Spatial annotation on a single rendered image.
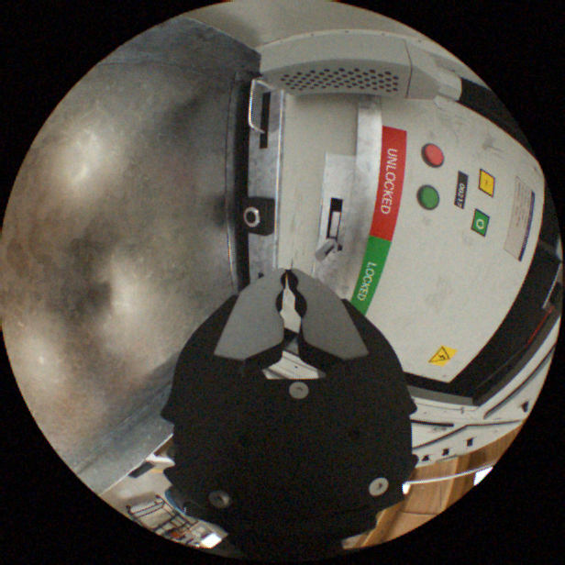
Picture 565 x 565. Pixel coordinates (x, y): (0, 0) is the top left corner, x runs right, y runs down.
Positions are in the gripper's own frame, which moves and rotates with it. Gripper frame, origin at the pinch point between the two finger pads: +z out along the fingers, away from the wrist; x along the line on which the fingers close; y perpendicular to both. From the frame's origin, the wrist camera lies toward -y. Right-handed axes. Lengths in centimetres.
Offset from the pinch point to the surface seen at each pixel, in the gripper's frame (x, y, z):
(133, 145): -17.2, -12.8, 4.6
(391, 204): 13.6, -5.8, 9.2
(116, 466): -28.9, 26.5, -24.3
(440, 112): 19.3, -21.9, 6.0
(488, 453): 503, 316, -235
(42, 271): -23.9, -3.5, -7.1
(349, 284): 9.1, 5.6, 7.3
